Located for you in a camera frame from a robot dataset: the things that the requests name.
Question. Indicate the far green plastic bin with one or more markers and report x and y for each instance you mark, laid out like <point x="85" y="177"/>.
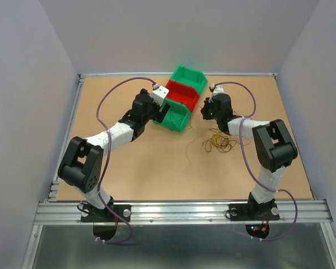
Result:
<point x="190" y="77"/>

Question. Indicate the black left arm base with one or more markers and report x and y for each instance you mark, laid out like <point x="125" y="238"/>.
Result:
<point x="90" y="214"/>

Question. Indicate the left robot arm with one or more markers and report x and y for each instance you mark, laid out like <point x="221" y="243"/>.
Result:
<point x="81" y="164"/>

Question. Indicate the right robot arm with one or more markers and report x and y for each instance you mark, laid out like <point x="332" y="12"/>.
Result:
<point x="275" y="149"/>

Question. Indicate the aluminium mounting rail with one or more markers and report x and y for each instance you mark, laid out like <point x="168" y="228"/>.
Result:
<point x="174" y="213"/>

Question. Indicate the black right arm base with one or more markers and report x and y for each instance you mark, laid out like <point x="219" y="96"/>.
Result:
<point x="252" y="212"/>

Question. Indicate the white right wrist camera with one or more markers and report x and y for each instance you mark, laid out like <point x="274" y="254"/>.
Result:
<point x="216" y="89"/>

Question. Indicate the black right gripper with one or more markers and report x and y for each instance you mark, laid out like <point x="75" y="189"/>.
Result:
<point x="204" y="110"/>

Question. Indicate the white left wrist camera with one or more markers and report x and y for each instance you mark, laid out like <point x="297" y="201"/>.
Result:
<point x="159" y="93"/>

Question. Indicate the red plastic bin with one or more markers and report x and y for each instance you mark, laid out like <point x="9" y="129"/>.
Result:
<point x="183" y="94"/>

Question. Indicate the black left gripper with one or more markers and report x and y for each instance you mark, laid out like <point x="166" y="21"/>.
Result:
<point x="159" y="116"/>

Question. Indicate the green plastic bin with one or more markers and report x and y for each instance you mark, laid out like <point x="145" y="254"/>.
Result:
<point x="190" y="77"/>
<point x="177" y="117"/>

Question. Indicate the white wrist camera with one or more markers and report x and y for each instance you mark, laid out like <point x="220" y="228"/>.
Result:
<point x="216" y="89"/>
<point x="159" y="93"/>

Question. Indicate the near green plastic bin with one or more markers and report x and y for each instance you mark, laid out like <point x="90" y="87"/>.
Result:
<point x="177" y="117"/>

